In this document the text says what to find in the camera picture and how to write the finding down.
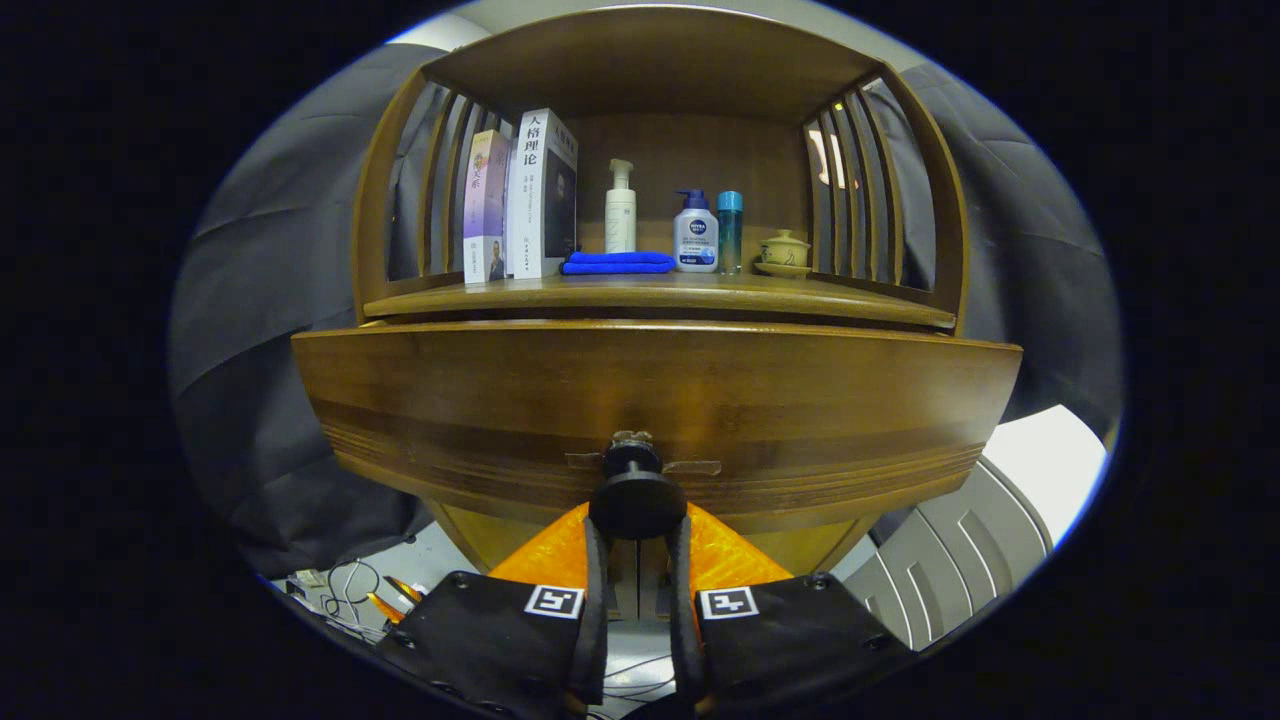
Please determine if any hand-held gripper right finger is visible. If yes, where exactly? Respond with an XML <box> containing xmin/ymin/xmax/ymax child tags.
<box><xmin>668</xmin><ymin>500</ymin><xmax>916</xmax><ymax>716</ymax></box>

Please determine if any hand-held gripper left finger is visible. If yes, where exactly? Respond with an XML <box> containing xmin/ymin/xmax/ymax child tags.
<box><xmin>375</xmin><ymin>500</ymin><xmax>611</xmax><ymax>716</ymax></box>

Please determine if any black round drawer knob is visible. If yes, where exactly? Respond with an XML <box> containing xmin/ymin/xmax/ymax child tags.
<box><xmin>588</xmin><ymin>443</ymin><xmax>689</xmax><ymax>541</ymax></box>

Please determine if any wooden drawer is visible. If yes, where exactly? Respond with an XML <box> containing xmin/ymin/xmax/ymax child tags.
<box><xmin>290</xmin><ymin>318</ymin><xmax>1023</xmax><ymax>536</ymax></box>

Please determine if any wooden countertop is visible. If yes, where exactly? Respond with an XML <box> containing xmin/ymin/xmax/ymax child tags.
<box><xmin>362</xmin><ymin>270</ymin><xmax>958</xmax><ymax>331</ymax></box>

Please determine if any wooden cabinet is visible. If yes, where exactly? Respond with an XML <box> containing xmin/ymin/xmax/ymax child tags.
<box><xmin>290</xmin><ymin>5</ymin><xmax>1023</xmax><ymax>621</ymax></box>

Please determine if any orange black tool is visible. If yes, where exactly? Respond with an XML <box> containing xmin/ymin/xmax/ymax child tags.
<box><xmin>365</xmin><ymin>575</ymin><xmax>426</xmax><ymax>626</ymax></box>

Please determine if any grey ribbed plastic panel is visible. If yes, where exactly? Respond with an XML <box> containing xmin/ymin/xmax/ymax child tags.
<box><xmin>833</xmin><ymin>455</ymin><xmax>1056</xmax><ymax>653</ymax></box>

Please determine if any blue folded cloth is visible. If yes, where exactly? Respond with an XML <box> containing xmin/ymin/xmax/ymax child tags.
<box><xmin>561</xmin><ymin>250</ymin><xmax>677</xmax><ymax>276</ymax></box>

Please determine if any white blue-capped lotion bottle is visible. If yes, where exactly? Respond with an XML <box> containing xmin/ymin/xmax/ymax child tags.
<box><xmin>672</xmin><ymin>189</ymin><xmax>720</xmax><ymax>274</ymax></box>

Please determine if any beige lidded teacup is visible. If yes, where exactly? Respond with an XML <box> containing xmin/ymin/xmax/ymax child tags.
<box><xmin>752</xmin><ymin>229</ymin><xmax>813</xmax><ymax>280</ymax></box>

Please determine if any teal bottle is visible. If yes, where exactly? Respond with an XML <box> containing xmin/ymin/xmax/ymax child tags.
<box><xmin>717</xmin><ymin>190</ymin><xmax>744</xmax><ymax>275</ymax></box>

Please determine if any white pump bottle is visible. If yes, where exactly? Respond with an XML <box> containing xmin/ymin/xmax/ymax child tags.
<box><xmin>604</xmin><ymin>158</ymin><xmax>638</xmax><ymax>254</ymax></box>

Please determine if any purple book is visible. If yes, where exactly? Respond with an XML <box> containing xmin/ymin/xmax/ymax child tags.
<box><xmin>462</xmin><ymin>129</ymin><xmax>511</xmax><ymax>285</ymax></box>

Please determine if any white book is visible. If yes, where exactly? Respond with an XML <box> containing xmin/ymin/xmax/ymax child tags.
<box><xmin>505</xmin><ymin>107</ymin><xmax>579</xmax><ymax>280</ymax></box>

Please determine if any black backdrop cloth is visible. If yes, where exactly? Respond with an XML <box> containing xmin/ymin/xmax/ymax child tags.
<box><xmin>168</xmin><ymin>42</ymin><xmax>1126</xmax><ymax>581</ymax></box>

